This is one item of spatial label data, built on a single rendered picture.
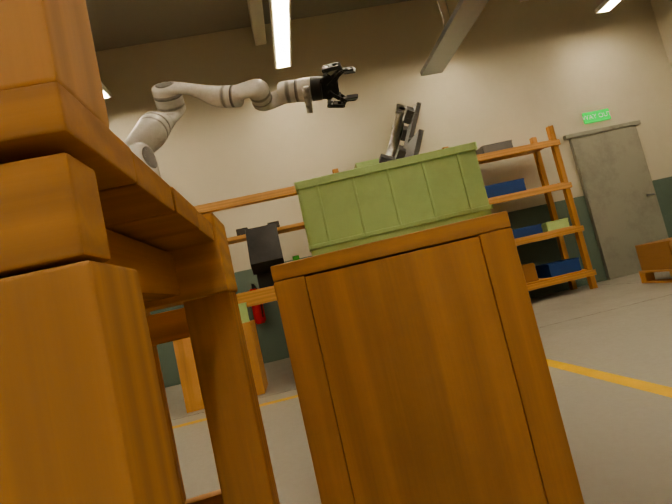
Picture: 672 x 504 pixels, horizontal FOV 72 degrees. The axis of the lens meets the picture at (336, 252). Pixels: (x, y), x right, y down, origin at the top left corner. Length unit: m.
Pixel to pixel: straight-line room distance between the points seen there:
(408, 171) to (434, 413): 0.52
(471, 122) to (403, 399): 6.34
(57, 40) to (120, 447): 0.27
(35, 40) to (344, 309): 0.76
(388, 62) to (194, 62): 2.72
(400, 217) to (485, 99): 6.40
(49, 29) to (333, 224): 0.74
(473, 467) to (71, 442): 0.86
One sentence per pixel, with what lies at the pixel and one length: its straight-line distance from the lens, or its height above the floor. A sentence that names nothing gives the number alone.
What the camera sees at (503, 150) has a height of 2.00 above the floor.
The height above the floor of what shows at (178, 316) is 0.73.
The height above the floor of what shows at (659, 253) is 0.32.
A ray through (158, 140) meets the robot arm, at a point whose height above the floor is 1.25.
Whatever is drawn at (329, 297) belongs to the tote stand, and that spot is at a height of 0.70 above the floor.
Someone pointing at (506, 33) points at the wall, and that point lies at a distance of 7.98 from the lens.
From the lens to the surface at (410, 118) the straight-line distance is 1.27.
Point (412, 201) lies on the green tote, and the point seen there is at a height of 0.86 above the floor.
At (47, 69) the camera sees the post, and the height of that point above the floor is 0.89.
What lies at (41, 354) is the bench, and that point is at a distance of 0.34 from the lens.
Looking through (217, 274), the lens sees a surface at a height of 0.78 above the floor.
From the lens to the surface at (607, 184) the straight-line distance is 7.79.
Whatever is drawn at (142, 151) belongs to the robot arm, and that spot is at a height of 1.17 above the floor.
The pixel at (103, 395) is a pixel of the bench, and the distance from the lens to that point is 0.33.
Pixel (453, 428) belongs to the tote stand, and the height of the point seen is 0.38.
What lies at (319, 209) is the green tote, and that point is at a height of 0.89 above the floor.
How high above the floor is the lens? 0.70
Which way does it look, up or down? 5 degrees up
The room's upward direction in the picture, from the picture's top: 13 degrees counter-clockwise
